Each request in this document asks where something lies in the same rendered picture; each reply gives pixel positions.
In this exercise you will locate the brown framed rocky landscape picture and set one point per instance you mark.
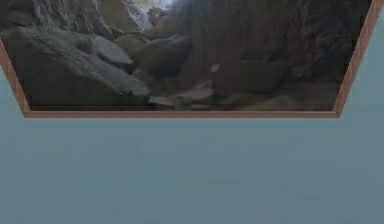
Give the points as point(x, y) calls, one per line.
point(186, 60)

